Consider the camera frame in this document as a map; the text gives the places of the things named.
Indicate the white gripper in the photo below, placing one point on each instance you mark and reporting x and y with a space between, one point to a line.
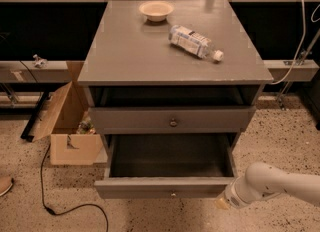
234 196

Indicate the grey drawer cabinet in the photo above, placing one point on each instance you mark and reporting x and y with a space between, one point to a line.
132 63

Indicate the beige bowl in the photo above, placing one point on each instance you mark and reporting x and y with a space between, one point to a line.
156 11

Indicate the small clear object on ledge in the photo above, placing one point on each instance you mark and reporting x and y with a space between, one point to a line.
39 62

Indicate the grey drawer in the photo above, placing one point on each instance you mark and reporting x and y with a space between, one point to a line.
167 166
160 120

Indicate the shoe tip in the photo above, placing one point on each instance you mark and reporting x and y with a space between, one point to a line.
6 183

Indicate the clear plastic water bottle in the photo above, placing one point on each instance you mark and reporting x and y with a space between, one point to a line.
194 43

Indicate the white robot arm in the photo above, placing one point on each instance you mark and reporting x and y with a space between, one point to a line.
262 182

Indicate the black metal stand leg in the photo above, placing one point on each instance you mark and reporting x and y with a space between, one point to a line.
34 116

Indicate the open cardboard box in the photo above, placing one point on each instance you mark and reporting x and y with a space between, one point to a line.
59 122

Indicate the upper grey drawer front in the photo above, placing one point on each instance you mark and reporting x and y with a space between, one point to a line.
160 120

